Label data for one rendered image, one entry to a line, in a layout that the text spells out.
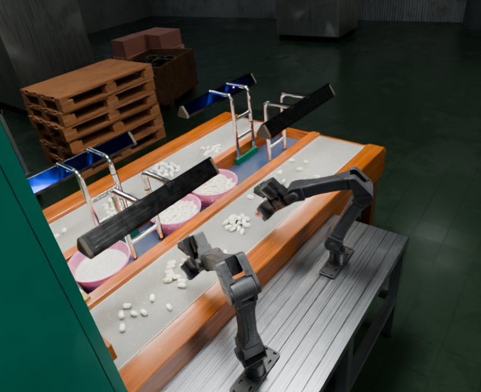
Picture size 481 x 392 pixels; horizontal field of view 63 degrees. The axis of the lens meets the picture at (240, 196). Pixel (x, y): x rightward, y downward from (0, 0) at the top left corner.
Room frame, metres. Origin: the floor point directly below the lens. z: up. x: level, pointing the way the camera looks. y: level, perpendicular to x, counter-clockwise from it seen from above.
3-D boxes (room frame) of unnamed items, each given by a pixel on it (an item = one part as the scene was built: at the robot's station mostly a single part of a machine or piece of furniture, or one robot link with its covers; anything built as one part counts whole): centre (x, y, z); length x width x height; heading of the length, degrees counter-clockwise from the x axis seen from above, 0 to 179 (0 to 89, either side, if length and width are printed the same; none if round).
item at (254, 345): (0.77, 0.03, 0.92); 0.07 x 0.06 x 0.33; 113
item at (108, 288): (1.62, 0.10, 0.71); 1.81 x 0.06 x 0.11; 136
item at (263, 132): (1.93, -0.36, 1.08); 0.62 x 0.08 x 0.07; 136
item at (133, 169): (2.12, 0.61, 0.67); 1.81 x 0.12 x 0.19; 136
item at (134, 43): (8.14, 1.41, 0.21); 1.18 x 0.81 x 0.43; 138
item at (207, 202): (1.82, 0.14, 0.72); 0.27 x 0.27 x 0.10
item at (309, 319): (1.14, 0.02, 0.65); 1.20 x 0.90 x 0.04; 139
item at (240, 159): (2.27, -0.02, 0.90); 0.20 x 0.19 x 0.45; 136
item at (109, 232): (1.23, 0.32, 1.08); 0.62 x 0.08 x 0.07; 136
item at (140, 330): (1.50, -0.03, 0.73); 1.81 x 0.30 x 0.02; 136
